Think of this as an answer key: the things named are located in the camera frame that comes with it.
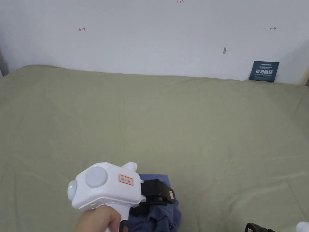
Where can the person's left hand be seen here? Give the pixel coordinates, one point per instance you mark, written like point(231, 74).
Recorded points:
point(96, 221)

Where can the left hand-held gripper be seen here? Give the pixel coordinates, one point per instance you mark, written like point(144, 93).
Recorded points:
point(106, 188)

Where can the dark blue shirt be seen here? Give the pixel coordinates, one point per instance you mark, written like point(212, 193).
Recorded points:
point(157, 220)

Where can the dark blue sign card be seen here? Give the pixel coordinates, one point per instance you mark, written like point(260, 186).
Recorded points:
point(264, 72)

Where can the bed with pale green sheet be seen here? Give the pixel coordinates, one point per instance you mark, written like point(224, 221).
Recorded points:
point(169, 120)

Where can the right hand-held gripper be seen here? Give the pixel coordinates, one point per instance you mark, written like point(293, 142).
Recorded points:
point(303, 227)

